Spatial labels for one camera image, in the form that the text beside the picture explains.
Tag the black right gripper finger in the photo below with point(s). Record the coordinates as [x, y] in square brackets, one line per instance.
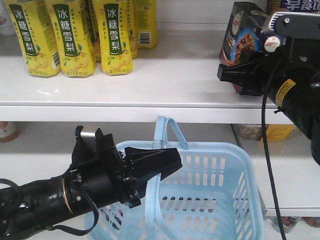
[244, 74]

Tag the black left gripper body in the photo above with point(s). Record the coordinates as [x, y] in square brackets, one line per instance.
[100, 175]

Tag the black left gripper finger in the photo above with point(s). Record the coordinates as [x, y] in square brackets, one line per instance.
[166, 160]
[138, 177]

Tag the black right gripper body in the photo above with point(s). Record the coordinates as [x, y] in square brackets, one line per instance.
[298, 60]

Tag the dark blue Chocotello cookie box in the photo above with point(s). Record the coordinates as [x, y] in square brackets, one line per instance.
[244, 33]

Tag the light blue shopping basket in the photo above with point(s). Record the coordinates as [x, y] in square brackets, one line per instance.
[214, 196]

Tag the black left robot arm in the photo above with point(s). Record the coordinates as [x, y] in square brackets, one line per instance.
[26, 210]

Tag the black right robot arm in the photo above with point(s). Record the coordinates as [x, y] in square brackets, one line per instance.
[303, 112]

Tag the breakfast biscuit bag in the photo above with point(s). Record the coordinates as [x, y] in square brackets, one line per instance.
[307, 6]

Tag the clear cookie tub yellow label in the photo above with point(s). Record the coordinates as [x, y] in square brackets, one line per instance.
[274, 132]

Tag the white supermarket shelf unit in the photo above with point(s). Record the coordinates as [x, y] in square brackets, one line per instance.
[177, 79]

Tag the yellow pear drink bottle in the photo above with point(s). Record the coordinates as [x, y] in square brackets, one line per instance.
[36, 36]
[115, 51]
[70, 26]

